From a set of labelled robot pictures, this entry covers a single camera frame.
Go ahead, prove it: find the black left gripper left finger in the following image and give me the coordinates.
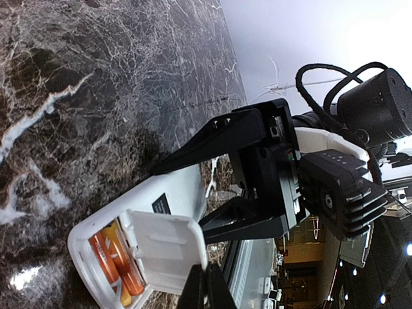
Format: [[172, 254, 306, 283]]
[[182, 265, 206, 309]]

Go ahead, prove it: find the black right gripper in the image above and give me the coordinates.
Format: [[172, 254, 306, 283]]
[[151, 99, 306, 244]]

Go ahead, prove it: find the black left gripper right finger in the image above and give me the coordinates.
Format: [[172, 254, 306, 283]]
[[206, 263, 237, 309]]

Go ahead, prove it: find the white battery cover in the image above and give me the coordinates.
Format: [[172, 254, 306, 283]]
[[129, 211, 208, 295]]

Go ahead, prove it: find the white remote control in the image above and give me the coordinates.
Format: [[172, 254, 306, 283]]
[[68, 165, 208, 308]]

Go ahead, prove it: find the orange AA battery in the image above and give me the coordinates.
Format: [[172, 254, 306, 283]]
[[89, 232, 122, 302], [102, 221, 144, 296]]

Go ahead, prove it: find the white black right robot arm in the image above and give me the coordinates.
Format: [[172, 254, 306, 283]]
[[151, 62, 411, 243]]

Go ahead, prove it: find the black front rail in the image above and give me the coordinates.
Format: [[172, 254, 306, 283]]
[[222, 240, 254, 308]]

